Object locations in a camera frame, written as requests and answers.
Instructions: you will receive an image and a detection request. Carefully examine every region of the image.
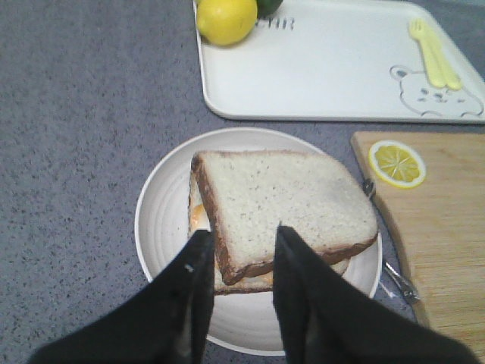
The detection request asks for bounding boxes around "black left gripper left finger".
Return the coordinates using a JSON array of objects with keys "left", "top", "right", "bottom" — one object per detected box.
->
[{"left": 29, "top": 230, "right": 214, "bottom": 363}]

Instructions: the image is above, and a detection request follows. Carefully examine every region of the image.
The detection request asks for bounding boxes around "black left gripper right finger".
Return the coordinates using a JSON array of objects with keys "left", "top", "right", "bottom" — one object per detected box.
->
[{"left": 273, "top": 226, "right": 478, "bottom": 363}]

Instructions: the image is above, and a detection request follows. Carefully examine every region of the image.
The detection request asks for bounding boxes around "white round plate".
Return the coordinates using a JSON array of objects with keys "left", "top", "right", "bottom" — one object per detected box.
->
[{"left": 134, "top": 127, "right": 383, "bottom": 356}]

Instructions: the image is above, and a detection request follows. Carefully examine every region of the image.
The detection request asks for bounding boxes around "white bread slice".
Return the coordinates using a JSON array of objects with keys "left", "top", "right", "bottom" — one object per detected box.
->
[{"left": 189, "top": 150, "right": 378, "bottom": 294}]

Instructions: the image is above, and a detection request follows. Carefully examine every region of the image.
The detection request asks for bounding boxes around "bottom bread slice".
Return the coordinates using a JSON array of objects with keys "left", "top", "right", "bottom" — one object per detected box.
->
[{"left": 188, "top": 172, "right": 354, "bottom": 295}]

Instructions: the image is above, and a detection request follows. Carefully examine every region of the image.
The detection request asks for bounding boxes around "white rectangular tray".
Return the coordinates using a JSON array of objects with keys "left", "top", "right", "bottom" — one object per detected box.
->
[{"left": 198, "top": 1, "right": 484, "bottom": 124}]

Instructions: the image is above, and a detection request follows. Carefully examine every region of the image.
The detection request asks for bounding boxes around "wooden cutting board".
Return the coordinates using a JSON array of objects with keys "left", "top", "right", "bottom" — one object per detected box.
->
[{"left": 351, "top": 131, "right": 484, "bottom": 359}]

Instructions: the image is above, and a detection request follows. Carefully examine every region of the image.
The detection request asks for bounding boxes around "lemon slice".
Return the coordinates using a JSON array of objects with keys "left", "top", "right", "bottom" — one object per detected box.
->
[{"left": 368, "top": 140, "right": 427, "bottom": 189}]

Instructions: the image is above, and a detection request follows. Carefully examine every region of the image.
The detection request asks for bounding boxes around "yellow lemon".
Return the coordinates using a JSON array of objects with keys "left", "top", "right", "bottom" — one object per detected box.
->
[{"left": 196, "top": 0, "right": 258, "bottom": 46}]

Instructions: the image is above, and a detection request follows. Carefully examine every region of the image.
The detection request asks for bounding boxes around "yellow plastic fork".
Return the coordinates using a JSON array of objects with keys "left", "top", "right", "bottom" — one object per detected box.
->
[{"left": 408, "top": 18, "right": 446, "bottom": 89}]

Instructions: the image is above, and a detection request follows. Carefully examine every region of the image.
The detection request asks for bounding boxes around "green lime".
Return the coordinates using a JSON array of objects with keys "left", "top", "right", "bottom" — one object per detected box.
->
[{"left": 256, "top": 0, "right": 283, "bottom": 18}]

